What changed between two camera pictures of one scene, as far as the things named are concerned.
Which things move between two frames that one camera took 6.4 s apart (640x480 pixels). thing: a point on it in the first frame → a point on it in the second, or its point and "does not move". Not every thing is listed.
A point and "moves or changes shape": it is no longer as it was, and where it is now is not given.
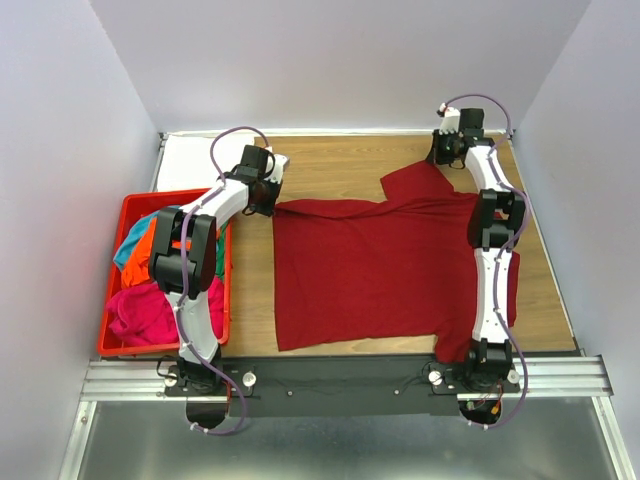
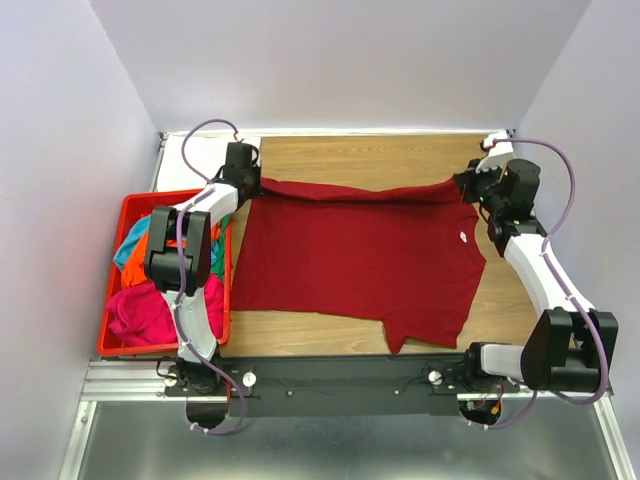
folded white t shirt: (186, 161) does not move
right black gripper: (433, 156) → (466, 180)
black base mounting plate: (344, 386) does not move
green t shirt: (221, 240) does not move
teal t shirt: (137, 230) does not move
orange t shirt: (137, 269) does not move
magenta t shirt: (143, 315) does not move
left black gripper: (269, 208) → (257, 190)
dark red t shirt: (394, 273) moves or changes shape
